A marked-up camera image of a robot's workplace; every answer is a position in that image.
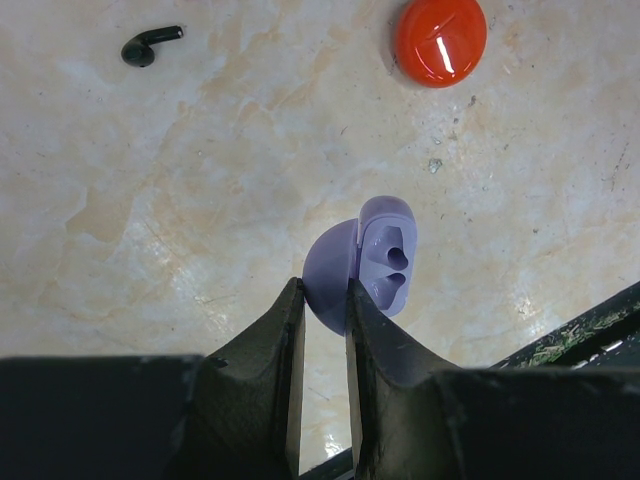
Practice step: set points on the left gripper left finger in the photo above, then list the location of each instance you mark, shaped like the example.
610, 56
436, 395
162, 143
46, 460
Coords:
244, 420

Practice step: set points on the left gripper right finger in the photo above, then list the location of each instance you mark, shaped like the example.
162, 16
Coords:
404, 411

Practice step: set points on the black earbud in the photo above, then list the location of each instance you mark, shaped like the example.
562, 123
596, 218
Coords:
138, 51

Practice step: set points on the purple earbud charging case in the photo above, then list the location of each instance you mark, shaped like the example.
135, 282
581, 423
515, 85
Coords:
377, 248

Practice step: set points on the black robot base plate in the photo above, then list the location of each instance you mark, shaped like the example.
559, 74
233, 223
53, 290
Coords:
564, 407

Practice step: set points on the red round charging case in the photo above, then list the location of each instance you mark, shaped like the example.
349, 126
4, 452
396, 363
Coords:
438, 43

